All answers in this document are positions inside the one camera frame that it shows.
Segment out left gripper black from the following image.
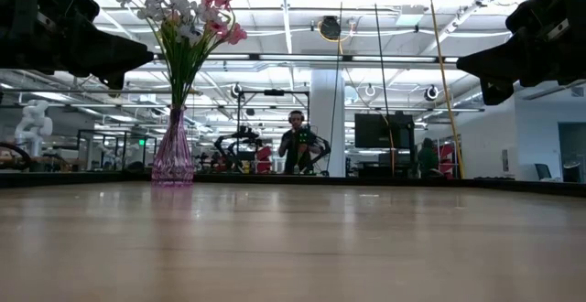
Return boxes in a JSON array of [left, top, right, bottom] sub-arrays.
[[0, 0, 156, 79]]

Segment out pink ribbed glass vase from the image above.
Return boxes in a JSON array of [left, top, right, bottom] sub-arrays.
[[150, 105, 196, 187]]

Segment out hanging black cable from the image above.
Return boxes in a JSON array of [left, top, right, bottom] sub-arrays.
[[369, 0, 396, 178]]

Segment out white square pillar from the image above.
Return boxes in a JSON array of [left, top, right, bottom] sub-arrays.
[[309, 68, 347, 178]]

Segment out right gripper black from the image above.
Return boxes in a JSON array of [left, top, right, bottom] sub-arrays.
[[455, 0, 586, 88]]

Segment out red background box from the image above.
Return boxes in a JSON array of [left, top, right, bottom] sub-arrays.
[[255, 146, 274, 175]]

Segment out black monitor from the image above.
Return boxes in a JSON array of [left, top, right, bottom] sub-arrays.
[[354, 112, 416, 150]]

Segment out red storage bins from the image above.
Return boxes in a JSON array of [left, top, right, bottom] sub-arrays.
[[437, 144, 459, 178]]

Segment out person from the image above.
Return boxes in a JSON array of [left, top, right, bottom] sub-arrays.
[[417, 136, 440, 178], [277, 109, 321, 175]]

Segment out black ceiling cable reel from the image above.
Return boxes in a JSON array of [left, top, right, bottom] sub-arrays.
[[319, 16, 342, 41]]

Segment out long horizontal light bar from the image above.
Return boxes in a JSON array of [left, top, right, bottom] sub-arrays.
[[150, 53, 460, 63]]

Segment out pink blossom flower bunch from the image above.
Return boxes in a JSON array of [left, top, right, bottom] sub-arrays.
[[182, 0, 249, 111]]

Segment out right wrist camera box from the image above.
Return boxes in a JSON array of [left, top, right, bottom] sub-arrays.
[[480, 79, 515, 107]]

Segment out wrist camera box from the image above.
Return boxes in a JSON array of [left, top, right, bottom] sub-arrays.
[[103, 71, 127, 91], [480, 79, 515, 107]]

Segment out white veined flower bunch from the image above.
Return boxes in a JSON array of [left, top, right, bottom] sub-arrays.
[[114, 0, 216, 111]]

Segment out black background station frame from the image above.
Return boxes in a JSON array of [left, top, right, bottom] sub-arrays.
[[236, 89, 311, 175]]

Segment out black background robot arms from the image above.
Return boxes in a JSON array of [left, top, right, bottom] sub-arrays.
[[213, 125, 276, 175]]

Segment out hanging yellow cable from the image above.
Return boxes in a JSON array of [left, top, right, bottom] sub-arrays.
[[425, 0, 466, 179]]

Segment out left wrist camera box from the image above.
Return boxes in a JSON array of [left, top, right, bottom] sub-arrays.
[[103, 71, 127, 91]]

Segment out black office chair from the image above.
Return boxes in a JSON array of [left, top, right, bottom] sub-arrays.
[[534, 163, 553, 182]]

